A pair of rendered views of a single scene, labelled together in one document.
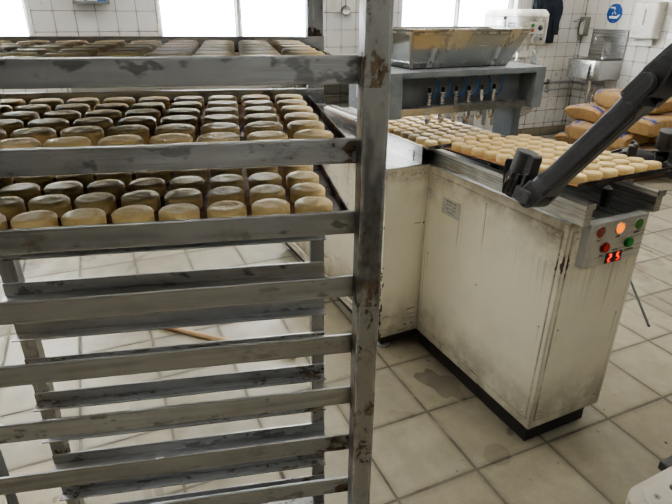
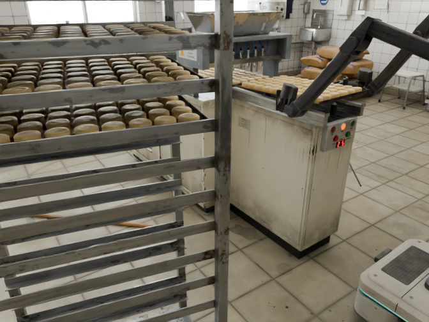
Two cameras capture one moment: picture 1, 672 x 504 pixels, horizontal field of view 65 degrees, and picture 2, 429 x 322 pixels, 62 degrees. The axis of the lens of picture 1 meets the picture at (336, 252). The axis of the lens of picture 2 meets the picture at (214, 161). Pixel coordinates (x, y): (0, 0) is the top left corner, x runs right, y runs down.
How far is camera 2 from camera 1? 0.18 m
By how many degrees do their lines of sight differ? 9
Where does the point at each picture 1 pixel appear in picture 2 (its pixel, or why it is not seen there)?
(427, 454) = (243, 274)
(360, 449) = (222, 255)
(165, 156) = (111, 93)
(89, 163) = (67, 99)
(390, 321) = not seen: hidden behind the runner
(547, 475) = (314, 276)
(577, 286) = (322, 162)
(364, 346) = (223, 194)
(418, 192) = not seen: hidden behind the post
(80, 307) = (60, 185)
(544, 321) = (305, 184)
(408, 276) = not seen: hidden behind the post
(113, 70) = (82, 45)
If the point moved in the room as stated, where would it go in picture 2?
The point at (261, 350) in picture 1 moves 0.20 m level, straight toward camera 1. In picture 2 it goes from (165, 203) to (188, 256)
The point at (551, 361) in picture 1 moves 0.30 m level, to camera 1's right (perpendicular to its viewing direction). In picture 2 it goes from (311, 208) to (361, 203)
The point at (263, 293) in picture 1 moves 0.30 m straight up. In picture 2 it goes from (166, 169) to (157, 27)
